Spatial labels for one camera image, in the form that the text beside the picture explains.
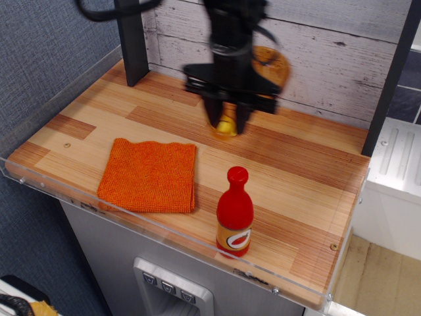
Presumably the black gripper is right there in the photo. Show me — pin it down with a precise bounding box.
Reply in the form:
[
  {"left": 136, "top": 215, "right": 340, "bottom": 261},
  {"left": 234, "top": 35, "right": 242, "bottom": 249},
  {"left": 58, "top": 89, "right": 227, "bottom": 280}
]
[{"left": 183, "top": 47, "right": 282, "bottom": 134}]

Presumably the orange transparent pan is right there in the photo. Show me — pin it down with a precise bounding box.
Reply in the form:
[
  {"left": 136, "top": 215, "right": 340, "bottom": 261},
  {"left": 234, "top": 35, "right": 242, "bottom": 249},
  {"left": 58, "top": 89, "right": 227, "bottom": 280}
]
[{"left": 208, "top": 46, "right": 290, "bottom": 138}]

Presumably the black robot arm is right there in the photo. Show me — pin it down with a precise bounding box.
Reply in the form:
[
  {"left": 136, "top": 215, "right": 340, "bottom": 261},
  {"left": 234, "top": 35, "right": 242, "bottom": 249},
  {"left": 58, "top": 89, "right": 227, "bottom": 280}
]
[{"left": 183, "top": 1, "right": 282, "bottom": 136}]

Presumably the yellow toy banana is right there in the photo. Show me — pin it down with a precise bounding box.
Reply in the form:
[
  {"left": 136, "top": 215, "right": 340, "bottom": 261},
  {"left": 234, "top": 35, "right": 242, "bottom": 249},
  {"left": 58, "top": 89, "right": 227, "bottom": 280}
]
[{"left": 215, "top": 114, "right": 237, "bottom": 137}]

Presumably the orange knitted cloth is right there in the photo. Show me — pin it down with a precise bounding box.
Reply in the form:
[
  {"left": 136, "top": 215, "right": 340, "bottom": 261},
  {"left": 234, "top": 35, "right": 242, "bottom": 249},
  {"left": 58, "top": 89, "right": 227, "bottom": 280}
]
[{"left": 97, "top": 138, "right": 197, "bottom": 213}]

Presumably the red sauce bottle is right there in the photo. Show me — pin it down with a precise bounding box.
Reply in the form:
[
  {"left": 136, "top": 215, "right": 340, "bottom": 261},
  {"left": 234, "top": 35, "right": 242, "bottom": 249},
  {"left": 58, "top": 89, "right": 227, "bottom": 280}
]
[{"left": 216, "top": 166, "right": 254, "bottom": 257}]

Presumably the grey toy fridge cabinet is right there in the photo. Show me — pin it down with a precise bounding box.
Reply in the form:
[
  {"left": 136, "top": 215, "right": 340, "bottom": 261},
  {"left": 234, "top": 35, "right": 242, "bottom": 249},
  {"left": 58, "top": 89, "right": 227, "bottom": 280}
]
[{"left": 62, "top": 202, "right": 305, "bottom": 315}]

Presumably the white ribbed appliance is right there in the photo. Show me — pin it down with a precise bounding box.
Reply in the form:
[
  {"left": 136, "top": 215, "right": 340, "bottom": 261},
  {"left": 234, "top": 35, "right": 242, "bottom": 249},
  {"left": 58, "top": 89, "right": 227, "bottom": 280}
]
[{"left": 351, "top": 118, "right": 420, "bottom": 259}]

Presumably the silver dispenser panel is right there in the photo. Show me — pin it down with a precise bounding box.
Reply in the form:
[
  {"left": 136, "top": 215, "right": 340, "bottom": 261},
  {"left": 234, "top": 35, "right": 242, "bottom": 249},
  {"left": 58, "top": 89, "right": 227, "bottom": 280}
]
[{"left": 133, "top": 257, "right": 214, "bottom": 315}]

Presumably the yellow object bottom left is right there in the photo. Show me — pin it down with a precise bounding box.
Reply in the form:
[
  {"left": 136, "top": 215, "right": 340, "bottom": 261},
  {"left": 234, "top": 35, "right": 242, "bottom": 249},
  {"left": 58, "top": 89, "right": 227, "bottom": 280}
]
[{"left": 30, "top": 301, "right": 59, "bottom": 316}]

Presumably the right dark post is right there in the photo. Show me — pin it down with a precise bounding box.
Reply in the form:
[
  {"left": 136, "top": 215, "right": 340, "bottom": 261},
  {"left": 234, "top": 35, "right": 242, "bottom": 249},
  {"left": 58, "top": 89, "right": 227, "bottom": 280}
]
[{"left": 361, "top": 0, "right": 420, "bottom": 157}]

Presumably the black braided cable bottom left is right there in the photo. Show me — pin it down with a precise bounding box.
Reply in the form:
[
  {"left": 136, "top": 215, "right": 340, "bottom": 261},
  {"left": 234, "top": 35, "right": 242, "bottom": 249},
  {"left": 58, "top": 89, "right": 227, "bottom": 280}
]
[{"left": 0, "top": 294, "right": 36, "bottom": 316}]

